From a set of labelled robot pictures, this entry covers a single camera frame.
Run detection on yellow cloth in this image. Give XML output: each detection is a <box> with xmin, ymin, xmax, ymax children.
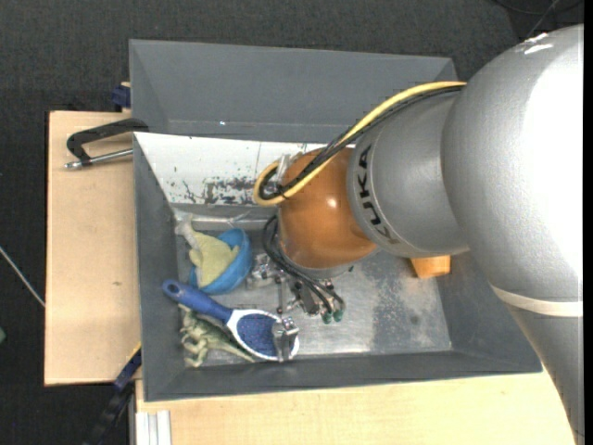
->
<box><xmin>188</xmin><ymin>230</ymin><xmax>242</xmax><ymax>289</ymax></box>

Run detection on pale cardboard board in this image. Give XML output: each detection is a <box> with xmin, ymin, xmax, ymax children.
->
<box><xmin>44</xmin><ymin>110</ymin><xmax>143</xmax><ymax>388</ymax></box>

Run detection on grey metal bin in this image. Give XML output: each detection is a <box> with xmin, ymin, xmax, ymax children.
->
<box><xmin>128</xmin><ymin>38</ymin><xmax>544</xmax><ymax>403</ymax></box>

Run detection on blue plastic bowl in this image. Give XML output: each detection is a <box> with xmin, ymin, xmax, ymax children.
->
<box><xmin>188</xmin><ymin>227</ymin><xmax>254</xmax><ymax>296</ymax></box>

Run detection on orange wood block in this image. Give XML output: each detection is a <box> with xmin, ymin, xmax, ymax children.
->
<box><xmin>409</xmin><ymin>254</ymin><xmax>452</xmax><ymax>279</ymax></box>

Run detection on green toy dinosaur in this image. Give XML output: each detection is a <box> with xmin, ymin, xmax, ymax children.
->
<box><xmin>179</xmin><ymin>304</ymin><xmax>257</xmax><ymax>369</ymax></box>

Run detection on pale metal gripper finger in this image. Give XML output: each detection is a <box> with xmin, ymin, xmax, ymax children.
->
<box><xmin>273</xmin><ymin>316</ymin><xmax>301</xmax><ymax>363</ymax></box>
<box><xmin>246</xmin><ymin>253</ymin><xmax>280</xmax><ymax>291</ymax></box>

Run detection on blue and white brush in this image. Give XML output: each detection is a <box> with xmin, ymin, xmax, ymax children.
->
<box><xmin>161</xmin><ymin>279</ymin><xmax>300</xmax><ymax>362</ymax></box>

